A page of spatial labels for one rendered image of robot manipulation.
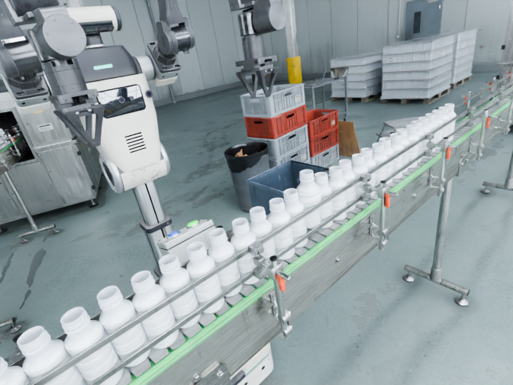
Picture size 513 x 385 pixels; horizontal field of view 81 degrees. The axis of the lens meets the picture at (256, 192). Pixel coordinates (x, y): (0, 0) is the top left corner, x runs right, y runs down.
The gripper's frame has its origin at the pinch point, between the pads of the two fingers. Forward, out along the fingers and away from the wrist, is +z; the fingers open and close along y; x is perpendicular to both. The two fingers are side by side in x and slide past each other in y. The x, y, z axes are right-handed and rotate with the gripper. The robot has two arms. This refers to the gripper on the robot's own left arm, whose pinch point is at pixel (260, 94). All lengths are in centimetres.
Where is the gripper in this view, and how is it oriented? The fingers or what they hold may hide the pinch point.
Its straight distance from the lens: 88.1
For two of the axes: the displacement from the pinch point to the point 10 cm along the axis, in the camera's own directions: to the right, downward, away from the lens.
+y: -6.4, -2.3, 7.4
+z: 1.6, 8.9, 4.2
